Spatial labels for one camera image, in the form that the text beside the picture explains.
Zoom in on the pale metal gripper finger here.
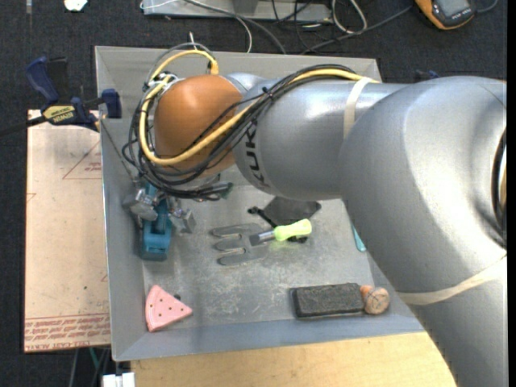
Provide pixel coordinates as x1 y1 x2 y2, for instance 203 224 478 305
168 206 198 235
122 189 160 223

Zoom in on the blue plastic tool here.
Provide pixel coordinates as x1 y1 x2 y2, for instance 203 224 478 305
139 183 175 262

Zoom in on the brown cardboard board, red print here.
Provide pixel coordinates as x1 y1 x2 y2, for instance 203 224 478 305
23 109 113 354

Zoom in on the pink watermelon slice toy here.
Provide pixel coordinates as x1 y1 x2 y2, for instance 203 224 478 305
144 284 194 334

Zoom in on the grey metal bin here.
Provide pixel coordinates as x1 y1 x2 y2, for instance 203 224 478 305
94 45 429 363

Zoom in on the black flat plastic piece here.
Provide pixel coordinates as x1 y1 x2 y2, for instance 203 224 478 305
247 195 323 228

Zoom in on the dark grey flat block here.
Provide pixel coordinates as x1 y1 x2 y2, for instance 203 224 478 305
289 282 366 319

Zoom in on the teal thin stick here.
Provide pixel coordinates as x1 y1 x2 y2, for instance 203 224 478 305
349 222 368 253

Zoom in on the green-handled metal garden fork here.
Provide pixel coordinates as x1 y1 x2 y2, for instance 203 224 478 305
209 218 314 267

